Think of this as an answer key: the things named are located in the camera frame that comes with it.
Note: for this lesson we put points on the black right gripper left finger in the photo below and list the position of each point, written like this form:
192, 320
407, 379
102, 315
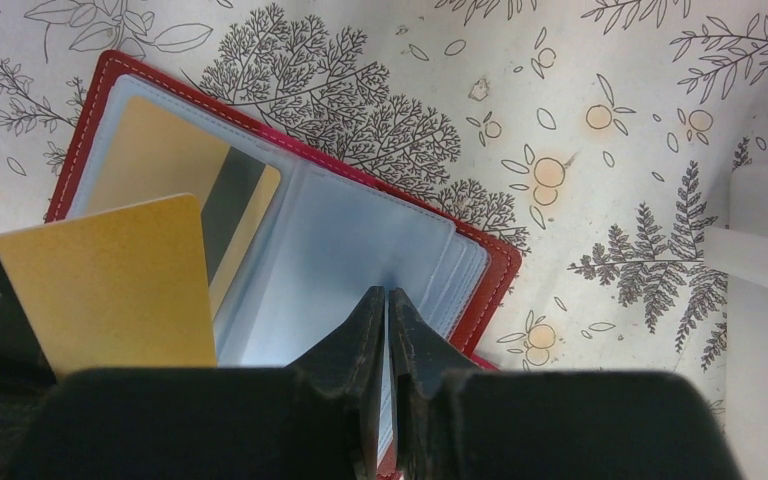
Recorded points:
316, 418

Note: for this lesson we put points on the gold credit card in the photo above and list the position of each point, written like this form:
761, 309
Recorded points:
155, 153
122, 288

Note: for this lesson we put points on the red leather card holder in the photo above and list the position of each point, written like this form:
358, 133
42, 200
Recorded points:
332, 233

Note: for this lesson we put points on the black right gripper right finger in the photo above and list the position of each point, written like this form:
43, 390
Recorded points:
455, 420

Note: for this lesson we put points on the white card box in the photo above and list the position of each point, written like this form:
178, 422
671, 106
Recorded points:
740, 250

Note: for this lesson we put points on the floral patterned table mat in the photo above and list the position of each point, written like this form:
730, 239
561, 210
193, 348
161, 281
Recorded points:
597, 137

